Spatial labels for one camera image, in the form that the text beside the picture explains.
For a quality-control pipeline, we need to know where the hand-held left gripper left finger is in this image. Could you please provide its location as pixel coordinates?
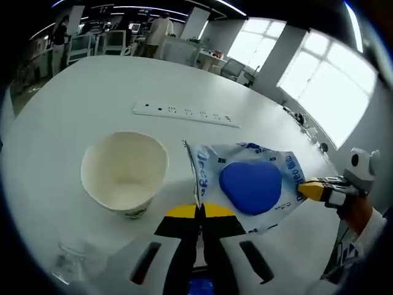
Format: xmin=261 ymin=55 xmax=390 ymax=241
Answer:
xmin=101 ymin=203 xmax=202 ymax=295

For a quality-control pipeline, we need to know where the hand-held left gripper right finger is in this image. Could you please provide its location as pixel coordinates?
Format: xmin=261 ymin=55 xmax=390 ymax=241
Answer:
xmin=201 ymin=202 xmax=322 ymax=295

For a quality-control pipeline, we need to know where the blue and clear plastic bag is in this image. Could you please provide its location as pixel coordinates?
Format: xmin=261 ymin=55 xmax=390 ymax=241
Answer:
xmin=183 ymin=140 xmax=307 ymax=236

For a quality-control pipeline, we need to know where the white paper cup item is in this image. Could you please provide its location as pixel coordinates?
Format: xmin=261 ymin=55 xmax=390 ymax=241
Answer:
xmin=80 ymin=131 xmax=170 ymax=220

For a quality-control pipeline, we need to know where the clear plastic bottle item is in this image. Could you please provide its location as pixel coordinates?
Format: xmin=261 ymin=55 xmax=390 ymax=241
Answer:
xmin=54 ymin=238 xmax=108 ymax=285

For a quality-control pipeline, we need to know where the small desk items cluster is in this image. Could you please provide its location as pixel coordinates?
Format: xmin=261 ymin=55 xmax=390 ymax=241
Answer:
xmin=281 ymin=105 xmax=330 ymax=152

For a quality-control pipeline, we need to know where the person's right hand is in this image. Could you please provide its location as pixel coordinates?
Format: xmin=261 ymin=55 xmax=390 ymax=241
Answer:
xmin=337 ymin=194 xmax=374 ymax=235

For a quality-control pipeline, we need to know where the large window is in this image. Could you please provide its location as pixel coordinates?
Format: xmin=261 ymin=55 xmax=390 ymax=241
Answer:
xmin=275 ymin=31 xmax=379 ymax=152

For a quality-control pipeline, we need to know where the white power strip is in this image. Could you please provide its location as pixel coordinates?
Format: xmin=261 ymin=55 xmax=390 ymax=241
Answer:
xmin=133 ymin=101 xmax=243 ymax=128

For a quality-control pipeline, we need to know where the grey office chair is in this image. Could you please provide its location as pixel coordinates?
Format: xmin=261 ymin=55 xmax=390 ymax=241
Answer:
xmin=220 ymin=57 xmax=247 ymax=83

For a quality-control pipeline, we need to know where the white table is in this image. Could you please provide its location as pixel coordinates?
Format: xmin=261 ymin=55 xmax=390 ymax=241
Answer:
xmin=0 ymin=55 xmax=354 ymax=291

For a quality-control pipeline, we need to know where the small window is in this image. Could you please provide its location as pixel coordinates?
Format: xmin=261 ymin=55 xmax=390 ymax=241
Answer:
xmin=226 ymin=17 xmax=289 ymax=74

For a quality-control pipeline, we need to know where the grey partition panel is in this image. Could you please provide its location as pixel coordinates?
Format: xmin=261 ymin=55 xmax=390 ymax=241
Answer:
xmin=160 ymin=34 xmax=204 ymax=68

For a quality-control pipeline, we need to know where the white chair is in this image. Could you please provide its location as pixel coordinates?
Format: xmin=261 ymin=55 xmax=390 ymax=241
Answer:
xmin=102 ymin=28 xmax=133 ymax=57
xmin=68 ymin=33 xmax=96 ymax=63

